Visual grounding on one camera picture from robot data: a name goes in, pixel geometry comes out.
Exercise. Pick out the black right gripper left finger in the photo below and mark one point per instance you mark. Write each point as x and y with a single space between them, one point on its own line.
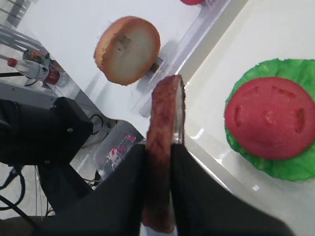
113 209

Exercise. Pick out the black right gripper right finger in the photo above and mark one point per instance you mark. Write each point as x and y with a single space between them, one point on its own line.
203 207

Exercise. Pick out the brown meat patty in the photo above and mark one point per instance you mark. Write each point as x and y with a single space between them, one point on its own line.
168 99

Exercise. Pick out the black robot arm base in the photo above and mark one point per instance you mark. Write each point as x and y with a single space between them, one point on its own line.
49 139

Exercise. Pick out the green lettuce leaf on tray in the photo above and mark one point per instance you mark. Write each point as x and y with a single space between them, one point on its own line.
301 71

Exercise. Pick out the red tomato slice on tray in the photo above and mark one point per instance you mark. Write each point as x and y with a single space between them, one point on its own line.
271 117

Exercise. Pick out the upright red tomato slice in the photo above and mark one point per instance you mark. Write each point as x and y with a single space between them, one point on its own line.
192 2

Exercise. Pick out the clear plastic storage box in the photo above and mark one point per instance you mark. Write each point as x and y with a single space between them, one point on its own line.
115 146

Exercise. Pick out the plastic water bottle red label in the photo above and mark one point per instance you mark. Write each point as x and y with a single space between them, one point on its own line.
34 70

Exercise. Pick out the upright bun slice left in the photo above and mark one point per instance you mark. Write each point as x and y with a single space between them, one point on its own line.
127 50

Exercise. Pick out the white rectangular metal tray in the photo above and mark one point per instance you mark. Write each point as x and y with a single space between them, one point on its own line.
247 33

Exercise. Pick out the long clear left strip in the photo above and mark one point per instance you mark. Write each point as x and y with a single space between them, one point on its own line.
176 52

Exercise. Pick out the clear left bun holder rail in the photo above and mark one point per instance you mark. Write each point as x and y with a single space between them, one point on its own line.
154 68

